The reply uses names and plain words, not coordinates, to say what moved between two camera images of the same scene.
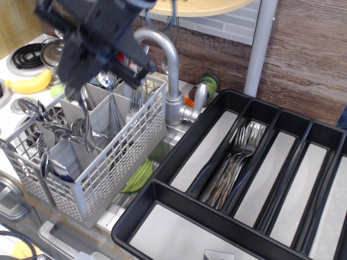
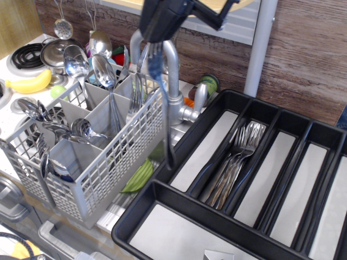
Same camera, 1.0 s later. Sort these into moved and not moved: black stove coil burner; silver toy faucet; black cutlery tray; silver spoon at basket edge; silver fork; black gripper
Moved: black gripper; silver fork
Not moved: black cutlery tray; black stove coil burner; silver toy faucet; silver spoon at basket edge
